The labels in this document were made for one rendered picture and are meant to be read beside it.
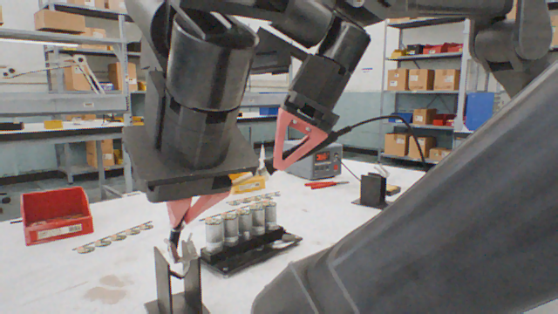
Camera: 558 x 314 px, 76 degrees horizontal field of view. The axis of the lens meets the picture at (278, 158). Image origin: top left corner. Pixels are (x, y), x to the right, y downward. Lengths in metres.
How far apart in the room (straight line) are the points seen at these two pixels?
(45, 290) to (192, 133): 0.35
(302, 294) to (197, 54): 0.15
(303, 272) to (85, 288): 0.40
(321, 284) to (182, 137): 0.16
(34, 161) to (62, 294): 4.39
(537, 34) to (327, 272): 0.54
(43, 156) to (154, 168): 4.63
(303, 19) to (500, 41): 0.32
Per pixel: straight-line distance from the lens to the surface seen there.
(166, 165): 0.29
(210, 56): 0.23
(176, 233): 0.39
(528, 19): 0.63
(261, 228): 0.57
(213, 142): 0.27
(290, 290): 0.18
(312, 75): 0.45
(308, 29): 0.45
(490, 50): 0.65
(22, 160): 4.87
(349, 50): 0.46
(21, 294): 0.56
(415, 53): 5.12
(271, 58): 0.46
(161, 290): 0.42
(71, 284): 0.55
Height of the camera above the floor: 0.99
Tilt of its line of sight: 11 degrees down
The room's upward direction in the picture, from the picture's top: straight up
